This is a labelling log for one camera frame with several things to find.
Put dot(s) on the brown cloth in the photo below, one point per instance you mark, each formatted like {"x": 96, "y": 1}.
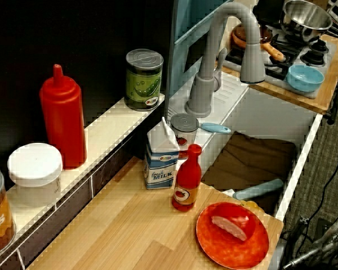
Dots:
{"x": 250, "y": 160}

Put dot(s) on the blue shelf rack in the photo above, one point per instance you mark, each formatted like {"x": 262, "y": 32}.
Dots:
{"x": 183, "y": 17}

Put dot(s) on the red white food piece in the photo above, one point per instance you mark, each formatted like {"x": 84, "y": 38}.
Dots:
{"x": 236, "y": 222}

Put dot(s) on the steel pot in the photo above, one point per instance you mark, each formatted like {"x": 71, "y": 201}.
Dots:
{"x": 307, "y": 14}

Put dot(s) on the metal stand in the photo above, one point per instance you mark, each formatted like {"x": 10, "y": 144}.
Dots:
{"x": 326, "y": 239}

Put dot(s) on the green pea can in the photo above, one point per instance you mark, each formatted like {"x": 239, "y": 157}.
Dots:
{"x": 143, "y": 84}

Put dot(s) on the red sauce bottle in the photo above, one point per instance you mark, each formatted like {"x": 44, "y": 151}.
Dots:
{"x": 187, "y": 180}

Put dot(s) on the red squeeze bottle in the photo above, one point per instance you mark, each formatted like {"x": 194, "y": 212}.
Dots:
{"x": 63, "y": 118}

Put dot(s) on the light blue bowl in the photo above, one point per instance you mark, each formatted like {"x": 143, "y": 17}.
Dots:
{"x": 304, "y": 83}

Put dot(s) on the tomato can grey lid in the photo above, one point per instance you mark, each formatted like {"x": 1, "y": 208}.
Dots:
{"x": 184, "y": 126}

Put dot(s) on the wooden counter board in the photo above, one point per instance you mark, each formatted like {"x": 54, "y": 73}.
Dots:
{"x": 331, "y": 84}

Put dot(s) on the toy stove with black burners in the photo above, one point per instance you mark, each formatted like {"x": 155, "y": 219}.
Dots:
{"x": 294, "y": 54}

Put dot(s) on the grey toy faucet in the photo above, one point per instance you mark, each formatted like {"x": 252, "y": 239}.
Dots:
{"x": 202, "y": 92}

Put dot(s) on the blue white milk carton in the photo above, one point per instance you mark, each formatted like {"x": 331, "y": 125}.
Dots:
{"x": 160, "y": 168}

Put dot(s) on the orange plate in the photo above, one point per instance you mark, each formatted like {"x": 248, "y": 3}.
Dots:
{"x": 228, "y": 250}

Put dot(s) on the yellow toy food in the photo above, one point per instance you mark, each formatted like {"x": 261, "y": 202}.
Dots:
{"x": 252, "y": 204}

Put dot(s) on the white toy sink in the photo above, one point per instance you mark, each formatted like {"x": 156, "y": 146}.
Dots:
{"x": 270, "y": 118}

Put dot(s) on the white lidded jar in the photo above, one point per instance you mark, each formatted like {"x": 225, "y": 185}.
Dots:
{"x": 35, "y": 166}

